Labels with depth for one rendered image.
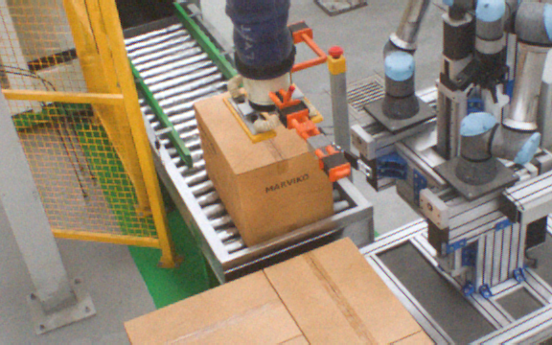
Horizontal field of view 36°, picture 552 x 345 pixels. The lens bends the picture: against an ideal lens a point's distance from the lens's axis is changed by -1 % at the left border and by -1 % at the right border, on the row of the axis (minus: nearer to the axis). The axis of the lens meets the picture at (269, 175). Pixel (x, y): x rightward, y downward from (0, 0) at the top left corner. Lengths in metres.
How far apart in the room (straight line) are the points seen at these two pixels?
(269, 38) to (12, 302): 2.14
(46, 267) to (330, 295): 1.45
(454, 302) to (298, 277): 0.74
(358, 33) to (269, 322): 3.29
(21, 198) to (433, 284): 1.86
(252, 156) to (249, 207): 0.21
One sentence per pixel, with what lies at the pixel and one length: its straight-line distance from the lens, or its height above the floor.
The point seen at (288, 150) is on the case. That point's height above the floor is 0.95.
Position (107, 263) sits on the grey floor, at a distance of 4.56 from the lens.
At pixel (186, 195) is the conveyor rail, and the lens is 3.89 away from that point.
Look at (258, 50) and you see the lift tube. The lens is 3.08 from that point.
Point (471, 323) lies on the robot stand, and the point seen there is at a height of 0.21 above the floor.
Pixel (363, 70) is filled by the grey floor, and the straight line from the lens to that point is 5.76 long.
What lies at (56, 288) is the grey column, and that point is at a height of 0.16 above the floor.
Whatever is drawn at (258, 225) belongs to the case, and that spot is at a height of 0.66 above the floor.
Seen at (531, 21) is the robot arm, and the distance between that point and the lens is 2.88.
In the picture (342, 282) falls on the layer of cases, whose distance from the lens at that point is 3.44.
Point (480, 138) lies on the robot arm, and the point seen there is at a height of 1.23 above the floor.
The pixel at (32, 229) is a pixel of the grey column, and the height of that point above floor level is 0.55.
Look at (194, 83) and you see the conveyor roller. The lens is 4.78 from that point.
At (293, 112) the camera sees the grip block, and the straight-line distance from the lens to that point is 3.05.
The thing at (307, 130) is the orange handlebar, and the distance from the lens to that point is 2.98.
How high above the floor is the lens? 2.98
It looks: 37 degrees down
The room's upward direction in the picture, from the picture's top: 8 degrees counter-clockwise
